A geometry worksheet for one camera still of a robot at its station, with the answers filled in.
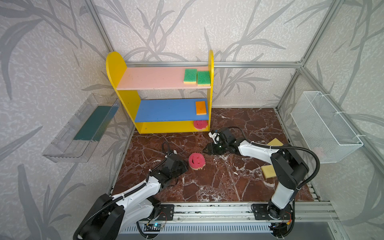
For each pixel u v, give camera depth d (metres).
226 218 0.72
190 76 0.78
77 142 0.63
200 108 0.99
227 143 0.72
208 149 0.81
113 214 0.41
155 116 0.96
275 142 1.00
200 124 1.05
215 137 0.82
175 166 0.67
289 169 0.47
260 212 0.72
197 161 0.89
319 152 0.72
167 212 0.74
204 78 0.77
